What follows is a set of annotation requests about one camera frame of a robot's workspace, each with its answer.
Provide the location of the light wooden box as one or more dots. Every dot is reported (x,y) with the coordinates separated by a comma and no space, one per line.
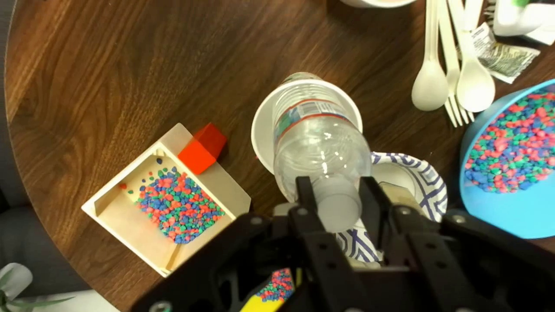
(127,222)

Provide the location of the white plastic fork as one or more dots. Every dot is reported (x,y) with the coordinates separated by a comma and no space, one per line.
(453,80)

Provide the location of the small foil sachet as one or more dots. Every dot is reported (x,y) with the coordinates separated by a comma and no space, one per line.
(509,58)

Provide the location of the green leafy plant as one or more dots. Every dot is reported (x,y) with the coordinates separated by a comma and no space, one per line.
(35,302)

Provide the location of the white plastic spoon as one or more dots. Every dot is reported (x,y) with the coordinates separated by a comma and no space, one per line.
(476,87)
(429,87)

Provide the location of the yellow bowl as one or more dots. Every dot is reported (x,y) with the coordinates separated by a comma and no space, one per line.
(254,304)

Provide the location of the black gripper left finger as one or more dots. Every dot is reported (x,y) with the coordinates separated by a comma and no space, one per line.
(314,231)

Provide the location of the red block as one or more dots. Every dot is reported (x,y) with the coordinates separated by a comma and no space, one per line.
(200,151)

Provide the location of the cream pitcher mug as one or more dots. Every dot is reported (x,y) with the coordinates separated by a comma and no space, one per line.
(375,2)

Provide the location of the clear plastic water bottle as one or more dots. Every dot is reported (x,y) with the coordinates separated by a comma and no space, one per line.
(318,144)

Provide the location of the blue bowl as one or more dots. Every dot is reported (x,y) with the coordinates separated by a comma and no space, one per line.
(521,210)

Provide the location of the dark grey sofa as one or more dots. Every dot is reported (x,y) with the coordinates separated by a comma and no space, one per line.
(35,248)

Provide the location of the colourful beads pile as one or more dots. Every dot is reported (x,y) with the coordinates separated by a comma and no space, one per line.
(512,144)
(278,287)
(181,203)

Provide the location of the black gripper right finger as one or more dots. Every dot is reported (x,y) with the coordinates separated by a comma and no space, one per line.
(391,231)

